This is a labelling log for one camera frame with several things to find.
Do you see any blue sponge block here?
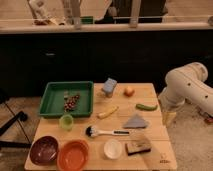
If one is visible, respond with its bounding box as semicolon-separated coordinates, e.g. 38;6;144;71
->
102;78;117;97

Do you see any small white bowl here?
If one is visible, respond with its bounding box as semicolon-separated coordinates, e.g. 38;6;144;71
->
104;139;122;160

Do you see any wooden felt eraser block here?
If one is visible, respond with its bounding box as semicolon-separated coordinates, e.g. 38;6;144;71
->
125;140;151;156

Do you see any green plastic tray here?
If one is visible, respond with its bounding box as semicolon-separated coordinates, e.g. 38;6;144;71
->
39;81;94;118

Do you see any red grape bunch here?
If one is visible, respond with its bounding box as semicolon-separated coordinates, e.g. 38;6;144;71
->
64;94;80;111

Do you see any black tripod stand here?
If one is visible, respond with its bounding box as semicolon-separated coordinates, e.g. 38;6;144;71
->
0;89;31;149

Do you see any orange round fruit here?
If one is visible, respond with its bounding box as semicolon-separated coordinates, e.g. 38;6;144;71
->
124;86;135;97

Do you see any orange bowl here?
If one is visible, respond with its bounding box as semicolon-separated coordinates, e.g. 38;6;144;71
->
57;140;89;171

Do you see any small green cup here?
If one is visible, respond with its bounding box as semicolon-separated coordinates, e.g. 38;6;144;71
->
59;114;73;131

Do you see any dark purple bowl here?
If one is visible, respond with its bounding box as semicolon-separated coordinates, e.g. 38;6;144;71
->
29;136;59;166

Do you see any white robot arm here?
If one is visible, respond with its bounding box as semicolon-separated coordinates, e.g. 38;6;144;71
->
158;62;213;126

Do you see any grey folded cloth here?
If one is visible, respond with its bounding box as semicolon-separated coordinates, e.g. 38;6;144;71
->
123;114;148;129

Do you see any yellow banana toy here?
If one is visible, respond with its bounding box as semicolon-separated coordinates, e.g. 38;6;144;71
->
97;106;119;119

